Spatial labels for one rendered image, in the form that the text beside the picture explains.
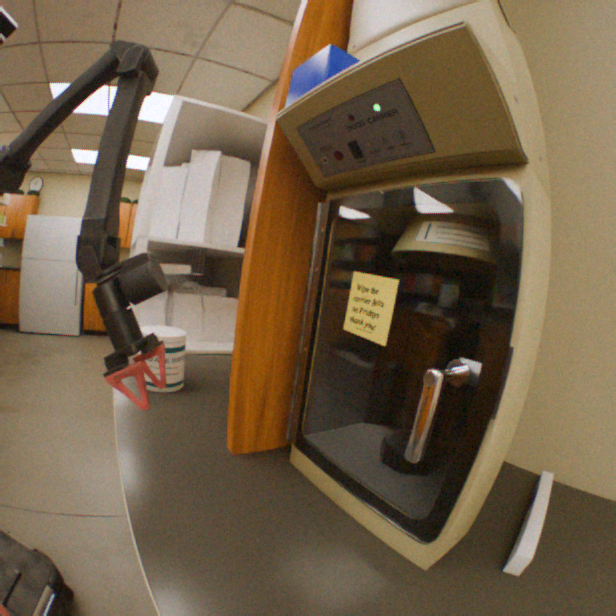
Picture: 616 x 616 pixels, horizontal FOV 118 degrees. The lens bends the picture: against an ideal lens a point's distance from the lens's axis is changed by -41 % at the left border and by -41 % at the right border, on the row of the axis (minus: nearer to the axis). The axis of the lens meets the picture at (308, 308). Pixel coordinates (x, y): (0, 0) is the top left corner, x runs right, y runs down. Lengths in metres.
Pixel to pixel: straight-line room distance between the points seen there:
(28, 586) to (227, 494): 0.99
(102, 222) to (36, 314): 4.77
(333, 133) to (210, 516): 0.53
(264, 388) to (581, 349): 0.65
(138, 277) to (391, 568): 0.53
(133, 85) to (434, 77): 0.48
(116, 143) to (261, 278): 0.35
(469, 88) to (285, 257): 0.38
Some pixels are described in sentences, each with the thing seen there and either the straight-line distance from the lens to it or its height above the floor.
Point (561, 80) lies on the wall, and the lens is 0.95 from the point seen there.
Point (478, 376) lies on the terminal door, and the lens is 0.30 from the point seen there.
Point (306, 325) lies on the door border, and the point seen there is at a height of 1.20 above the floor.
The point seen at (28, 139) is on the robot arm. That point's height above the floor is 1.49.
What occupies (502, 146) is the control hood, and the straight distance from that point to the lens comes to 0.31.
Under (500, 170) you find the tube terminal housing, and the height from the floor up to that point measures 1.40.
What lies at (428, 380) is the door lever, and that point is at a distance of 0.26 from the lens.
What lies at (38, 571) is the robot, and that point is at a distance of 1.31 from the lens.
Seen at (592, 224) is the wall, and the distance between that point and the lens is 0.75.
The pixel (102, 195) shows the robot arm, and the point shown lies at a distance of 0.54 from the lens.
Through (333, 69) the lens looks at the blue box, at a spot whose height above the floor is 1.55.
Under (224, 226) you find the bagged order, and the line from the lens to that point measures 1.54.
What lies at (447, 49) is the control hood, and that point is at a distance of 0.31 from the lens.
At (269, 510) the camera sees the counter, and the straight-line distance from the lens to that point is 0.47.
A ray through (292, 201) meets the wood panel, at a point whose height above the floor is 1.39.
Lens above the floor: 1.26
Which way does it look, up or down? 5 degrees down
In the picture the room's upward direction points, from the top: 8 degrees clockwise
